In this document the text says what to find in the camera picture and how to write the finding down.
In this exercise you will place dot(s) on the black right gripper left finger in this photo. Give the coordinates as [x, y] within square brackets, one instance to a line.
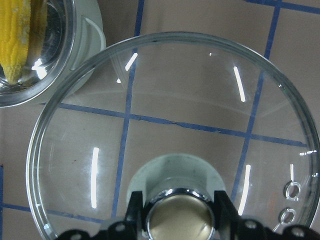
[134, 215]

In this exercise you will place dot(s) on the glass pot lid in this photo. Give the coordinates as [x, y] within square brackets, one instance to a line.
[176, 116]

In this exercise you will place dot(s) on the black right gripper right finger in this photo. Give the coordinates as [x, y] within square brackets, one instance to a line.
[225, 215]

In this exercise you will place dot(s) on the pale green steel pot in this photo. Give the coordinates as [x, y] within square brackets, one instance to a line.
[72, 32]

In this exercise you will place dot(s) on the yellow corn cob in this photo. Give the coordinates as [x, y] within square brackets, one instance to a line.
[15, 21]

